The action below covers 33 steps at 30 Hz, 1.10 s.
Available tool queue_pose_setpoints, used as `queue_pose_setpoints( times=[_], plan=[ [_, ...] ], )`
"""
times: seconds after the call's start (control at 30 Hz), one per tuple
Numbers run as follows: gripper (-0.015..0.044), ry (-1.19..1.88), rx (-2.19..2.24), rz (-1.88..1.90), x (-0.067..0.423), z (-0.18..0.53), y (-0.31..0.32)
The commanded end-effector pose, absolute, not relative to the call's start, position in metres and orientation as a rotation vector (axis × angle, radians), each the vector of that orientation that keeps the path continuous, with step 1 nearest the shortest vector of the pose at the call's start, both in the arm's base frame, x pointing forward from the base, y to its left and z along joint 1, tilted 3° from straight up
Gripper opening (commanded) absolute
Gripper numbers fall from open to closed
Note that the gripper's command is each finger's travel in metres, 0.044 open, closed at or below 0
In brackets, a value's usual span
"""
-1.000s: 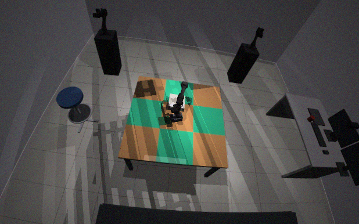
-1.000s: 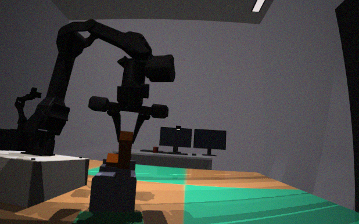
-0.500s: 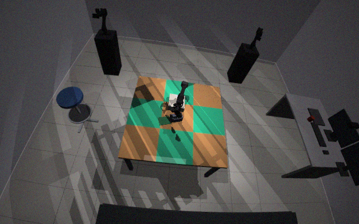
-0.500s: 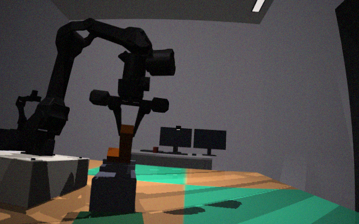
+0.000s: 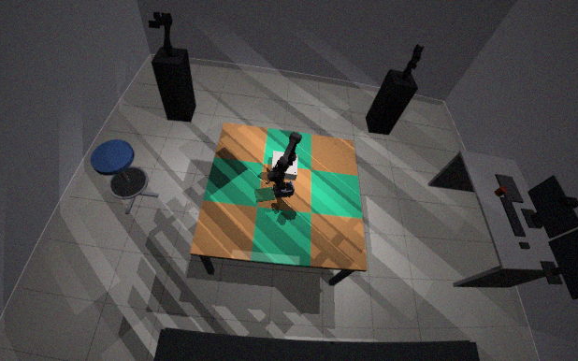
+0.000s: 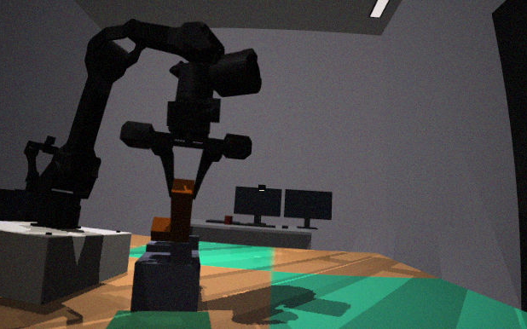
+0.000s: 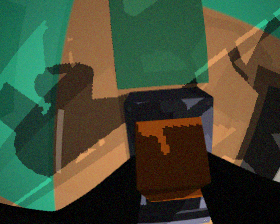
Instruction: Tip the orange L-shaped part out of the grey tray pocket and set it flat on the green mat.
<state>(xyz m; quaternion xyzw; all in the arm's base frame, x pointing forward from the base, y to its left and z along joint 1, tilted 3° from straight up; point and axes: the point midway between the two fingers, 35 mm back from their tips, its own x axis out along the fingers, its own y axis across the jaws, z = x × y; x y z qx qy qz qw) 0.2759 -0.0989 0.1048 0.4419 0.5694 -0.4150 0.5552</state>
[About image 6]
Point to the orange l-shaped block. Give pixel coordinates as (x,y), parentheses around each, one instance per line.
(176,228)

